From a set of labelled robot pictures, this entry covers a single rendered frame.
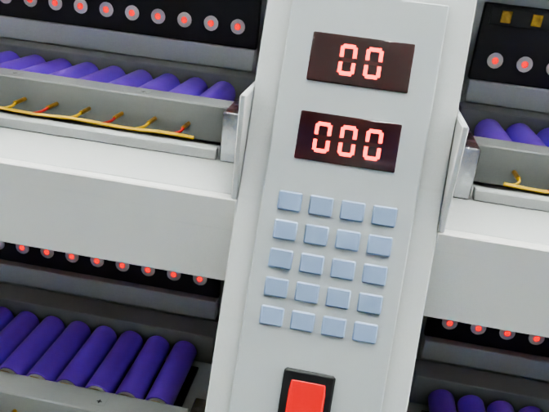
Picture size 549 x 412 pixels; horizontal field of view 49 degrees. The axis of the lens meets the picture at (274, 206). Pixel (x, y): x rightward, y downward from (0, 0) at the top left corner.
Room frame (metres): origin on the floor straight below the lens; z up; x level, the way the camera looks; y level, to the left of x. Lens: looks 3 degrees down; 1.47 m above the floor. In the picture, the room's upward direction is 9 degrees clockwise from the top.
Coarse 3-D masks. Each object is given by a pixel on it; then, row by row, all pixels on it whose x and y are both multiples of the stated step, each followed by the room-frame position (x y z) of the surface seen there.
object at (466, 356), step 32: (448, 320) 0.43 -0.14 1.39; (448, 352) 0.44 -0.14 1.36; (480, 352) 0.43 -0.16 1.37; (512, 352) 0.44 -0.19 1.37; (544, 352) 0.43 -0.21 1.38; (416, 384) 0.43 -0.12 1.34; (448, 384) 0.42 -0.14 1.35; (480, 384) 0.42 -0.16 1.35; (512, 384) 0.43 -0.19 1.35; (544, 384) 0.43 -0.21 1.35
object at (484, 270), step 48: (480, 48) 0.44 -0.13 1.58; (528, 48) 0.43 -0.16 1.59; (480, 96) 0.44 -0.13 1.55; (528, 96) 0.44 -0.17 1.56; (480, 144) 0.34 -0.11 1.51; (528, 144) 0.35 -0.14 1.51; (480, 192) 0.32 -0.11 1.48; (528, 192) 0.34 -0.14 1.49; (480, 240) 0.27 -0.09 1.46; (528, 240) 0.28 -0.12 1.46; (432, 288) 0.28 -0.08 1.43; (480, 288) 0.28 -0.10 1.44; (528, 288) 0.28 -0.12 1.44
